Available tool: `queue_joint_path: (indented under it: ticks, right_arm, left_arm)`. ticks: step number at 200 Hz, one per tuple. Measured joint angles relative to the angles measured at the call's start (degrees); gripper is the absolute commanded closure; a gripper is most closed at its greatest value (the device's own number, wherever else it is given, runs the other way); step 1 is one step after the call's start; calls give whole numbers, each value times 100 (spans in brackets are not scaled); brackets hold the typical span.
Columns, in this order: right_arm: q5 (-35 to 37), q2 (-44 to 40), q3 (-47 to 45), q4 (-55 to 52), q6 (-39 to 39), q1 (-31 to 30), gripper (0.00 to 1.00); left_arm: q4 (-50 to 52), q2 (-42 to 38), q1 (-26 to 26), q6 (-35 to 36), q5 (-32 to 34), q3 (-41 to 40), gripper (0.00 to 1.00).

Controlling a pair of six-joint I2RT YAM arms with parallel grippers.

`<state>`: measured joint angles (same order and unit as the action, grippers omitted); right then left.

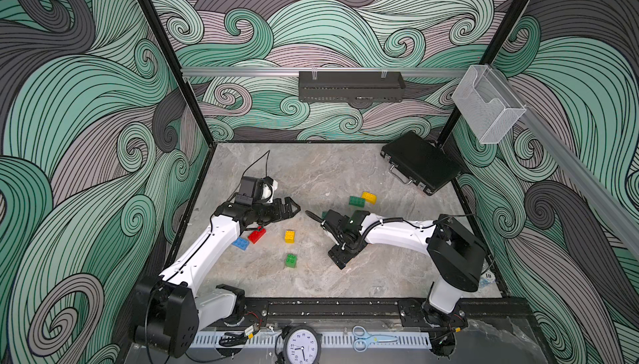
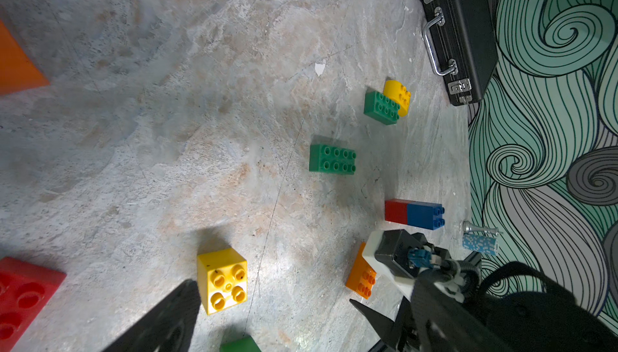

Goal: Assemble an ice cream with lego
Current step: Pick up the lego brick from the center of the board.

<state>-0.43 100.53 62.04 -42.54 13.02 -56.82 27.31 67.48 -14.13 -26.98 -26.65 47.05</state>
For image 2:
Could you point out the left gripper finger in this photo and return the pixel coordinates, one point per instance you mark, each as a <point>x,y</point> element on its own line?
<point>169,326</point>

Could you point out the green square lego brick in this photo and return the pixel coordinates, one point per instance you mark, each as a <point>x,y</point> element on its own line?
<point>246,344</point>

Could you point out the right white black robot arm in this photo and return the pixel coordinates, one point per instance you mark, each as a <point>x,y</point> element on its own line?
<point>550,320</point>

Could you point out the red square lego brick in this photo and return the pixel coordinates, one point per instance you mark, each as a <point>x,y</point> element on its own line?
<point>396,211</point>

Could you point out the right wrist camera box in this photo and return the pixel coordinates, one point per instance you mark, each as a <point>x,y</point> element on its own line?
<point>406,258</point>

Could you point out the yellow curved lego brick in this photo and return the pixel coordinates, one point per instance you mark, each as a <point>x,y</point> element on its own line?
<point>398,93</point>

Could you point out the black briefcase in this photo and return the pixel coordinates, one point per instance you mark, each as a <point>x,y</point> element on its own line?
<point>461,46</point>

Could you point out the orange long lego brick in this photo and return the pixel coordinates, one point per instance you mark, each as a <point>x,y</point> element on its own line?
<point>362,277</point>

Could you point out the blue square lego brick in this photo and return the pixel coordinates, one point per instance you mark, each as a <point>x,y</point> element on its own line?
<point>425,215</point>

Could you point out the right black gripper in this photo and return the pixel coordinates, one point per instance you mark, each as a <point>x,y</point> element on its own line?
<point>444,313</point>

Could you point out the red long lego brick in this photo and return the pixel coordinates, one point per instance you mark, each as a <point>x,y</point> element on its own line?
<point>25,290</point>

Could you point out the yellow square lego brick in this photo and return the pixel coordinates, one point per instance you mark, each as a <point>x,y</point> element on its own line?
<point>222,279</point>

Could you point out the orange curved lego brick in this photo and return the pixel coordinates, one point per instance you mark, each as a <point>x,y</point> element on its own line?
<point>18,72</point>

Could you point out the green long lego brick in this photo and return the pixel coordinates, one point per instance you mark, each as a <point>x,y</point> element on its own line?
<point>325,158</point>
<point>381,108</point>

